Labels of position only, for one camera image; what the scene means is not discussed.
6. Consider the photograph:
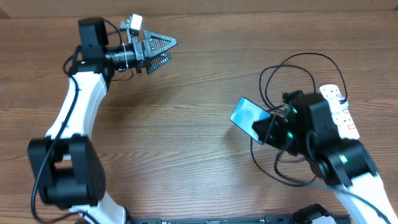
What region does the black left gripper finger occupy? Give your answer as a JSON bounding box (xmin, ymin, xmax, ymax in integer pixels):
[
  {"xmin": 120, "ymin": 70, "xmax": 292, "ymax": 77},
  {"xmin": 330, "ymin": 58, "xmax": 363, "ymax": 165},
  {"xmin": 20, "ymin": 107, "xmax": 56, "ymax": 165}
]
[
  {"xmin": 143, "ymin": 30, "xmax": 178, "ymax": 58},
  {"xmin": 146, "ymin": 53, "xmax": 172, "ymax": 74}
]

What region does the Galaxy smartphone blue screen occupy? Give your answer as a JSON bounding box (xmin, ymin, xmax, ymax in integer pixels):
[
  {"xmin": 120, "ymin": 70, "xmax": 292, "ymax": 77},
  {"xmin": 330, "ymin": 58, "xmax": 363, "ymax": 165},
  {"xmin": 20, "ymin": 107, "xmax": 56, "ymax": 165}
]
[{"xmin": 229, "ymin": 97, "xmax": 272, "ymax": 144}]

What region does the black USB charging cable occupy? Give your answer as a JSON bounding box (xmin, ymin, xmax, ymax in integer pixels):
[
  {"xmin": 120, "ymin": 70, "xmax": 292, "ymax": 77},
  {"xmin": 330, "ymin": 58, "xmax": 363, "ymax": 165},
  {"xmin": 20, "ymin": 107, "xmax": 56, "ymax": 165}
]
[{"xmin": 250, "ymin": 52, "xmax": 349, "ymax": 187}]

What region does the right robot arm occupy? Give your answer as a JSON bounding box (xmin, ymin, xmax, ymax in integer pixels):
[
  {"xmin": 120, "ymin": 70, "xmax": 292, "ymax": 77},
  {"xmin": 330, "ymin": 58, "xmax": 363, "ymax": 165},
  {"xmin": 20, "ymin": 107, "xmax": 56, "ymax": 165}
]
[{"xmin": 252, "ymin": 92, "xmax": 397, "ymax": 223}]

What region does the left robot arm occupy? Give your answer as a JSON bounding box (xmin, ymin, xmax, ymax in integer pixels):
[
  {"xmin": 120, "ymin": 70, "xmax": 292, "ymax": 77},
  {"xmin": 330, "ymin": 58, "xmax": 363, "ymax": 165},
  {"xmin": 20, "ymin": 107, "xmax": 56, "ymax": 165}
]
[{"xmin": 27, "ymin": 14, "xmax": 178, "ymax": 223}]

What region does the white charger plug adapter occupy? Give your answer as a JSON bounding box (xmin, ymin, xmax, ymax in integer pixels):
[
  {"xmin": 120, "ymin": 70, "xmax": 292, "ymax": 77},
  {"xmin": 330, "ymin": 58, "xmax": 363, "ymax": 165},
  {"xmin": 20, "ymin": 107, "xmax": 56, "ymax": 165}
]
[{"xmin": 327, "ymin": 96, "xmax": 348, "ymax": 114}]

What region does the white power strip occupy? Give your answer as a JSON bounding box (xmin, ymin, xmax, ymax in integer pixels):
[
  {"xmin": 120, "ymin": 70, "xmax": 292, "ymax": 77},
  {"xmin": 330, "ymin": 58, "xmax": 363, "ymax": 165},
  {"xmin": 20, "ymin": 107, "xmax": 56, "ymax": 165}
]
[{"xmin": 318, "ymin": 84, "xmax": 360, "ymax": 140}]

